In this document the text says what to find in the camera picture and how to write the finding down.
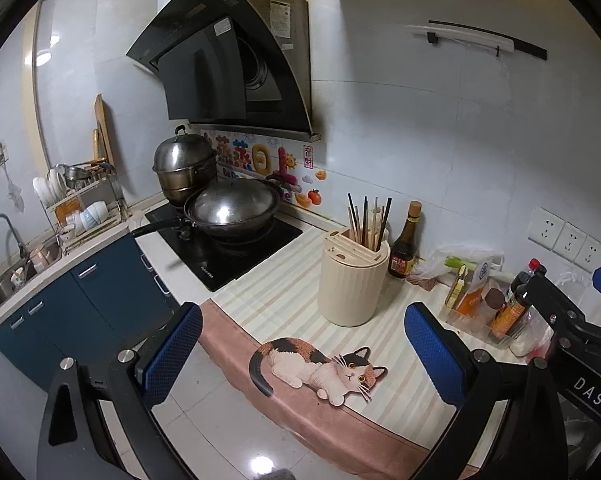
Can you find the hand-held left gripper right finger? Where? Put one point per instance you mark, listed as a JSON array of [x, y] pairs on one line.
[[435, 350]]

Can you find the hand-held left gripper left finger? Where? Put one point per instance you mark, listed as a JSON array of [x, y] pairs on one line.
[[175, 350]]

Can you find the beige ribbed utensil holder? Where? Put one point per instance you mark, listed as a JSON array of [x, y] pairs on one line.
[[353, 285]]

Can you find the black chopstick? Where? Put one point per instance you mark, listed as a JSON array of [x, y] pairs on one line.
[[354, 217], [365, 220], [384, 222]]

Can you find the wooden chopstick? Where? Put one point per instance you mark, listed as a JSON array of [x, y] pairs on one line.
[[359, 225], [381, 222], [375, 220]]

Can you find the red cap dark bottle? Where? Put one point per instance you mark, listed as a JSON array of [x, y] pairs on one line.
[[527, 280]]

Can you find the white powder bag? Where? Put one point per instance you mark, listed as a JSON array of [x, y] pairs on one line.
[[530, 335]]

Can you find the clear plastic bin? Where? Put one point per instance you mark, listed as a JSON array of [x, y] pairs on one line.
[[475, 327]]

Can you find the orange label bottle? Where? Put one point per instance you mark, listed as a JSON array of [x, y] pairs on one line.
[[507, 315]]

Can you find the orange packet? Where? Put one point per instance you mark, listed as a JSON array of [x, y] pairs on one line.
[[473, 300]]

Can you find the brown lid jar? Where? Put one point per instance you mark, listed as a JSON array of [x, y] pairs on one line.
[[492, 302]]

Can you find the small yellow bottle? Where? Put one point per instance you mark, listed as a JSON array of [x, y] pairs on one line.
[[455, 287]]

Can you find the white blue printed packet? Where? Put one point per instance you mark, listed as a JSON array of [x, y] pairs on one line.
[[484, 272]]

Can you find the clear plastic bag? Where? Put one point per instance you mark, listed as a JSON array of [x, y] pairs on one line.
[[435, 267]]

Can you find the green onion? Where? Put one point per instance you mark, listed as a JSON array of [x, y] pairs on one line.
[[460, 261]]

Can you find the blue kitchen cabinet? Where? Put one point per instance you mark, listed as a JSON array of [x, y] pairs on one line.
[[95, 300]]

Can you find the dark soy sauce bottle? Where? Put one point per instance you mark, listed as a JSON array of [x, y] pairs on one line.
[[404, 255]]

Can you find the striped cat print mat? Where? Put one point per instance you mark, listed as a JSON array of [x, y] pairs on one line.
[[280, 310]]

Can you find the black induction cooktop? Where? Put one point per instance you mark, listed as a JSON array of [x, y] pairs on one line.
[[250, 260]]

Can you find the black wok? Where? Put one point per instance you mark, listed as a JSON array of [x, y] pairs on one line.
[[230, 230]]

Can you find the stack of white bowls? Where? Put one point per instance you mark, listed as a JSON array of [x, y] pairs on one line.
[[88, 217]]

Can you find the metal dish rack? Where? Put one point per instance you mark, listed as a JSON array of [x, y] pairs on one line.
[[100, 210]]

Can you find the steel wok lid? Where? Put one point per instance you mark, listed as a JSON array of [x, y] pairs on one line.
[[235, 202]]

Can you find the steel sink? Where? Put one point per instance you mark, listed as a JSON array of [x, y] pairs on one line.
[[10, 280]]

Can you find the stainless steel steamer pot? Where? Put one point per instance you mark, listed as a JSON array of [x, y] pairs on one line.
[[183, 165]]

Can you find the chrome faucet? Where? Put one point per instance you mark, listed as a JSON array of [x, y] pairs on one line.
[[10, 230]]

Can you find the stack of white plates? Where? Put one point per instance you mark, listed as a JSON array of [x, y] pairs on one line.
[[48, 187]]

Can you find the colourful backsplash sticker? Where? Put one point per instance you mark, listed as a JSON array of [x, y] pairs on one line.
[[260, 160]]

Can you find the wooden cutting board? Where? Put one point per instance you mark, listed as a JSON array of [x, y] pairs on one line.
[[104, 130]]

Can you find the black range hood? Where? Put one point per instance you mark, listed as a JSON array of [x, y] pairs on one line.
[[220, 60]]

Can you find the white wall outlet strip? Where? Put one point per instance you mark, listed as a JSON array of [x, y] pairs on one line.
[[565, 237]]

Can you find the wall hanging rail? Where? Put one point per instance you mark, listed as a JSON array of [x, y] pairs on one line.
[[480, 40]]

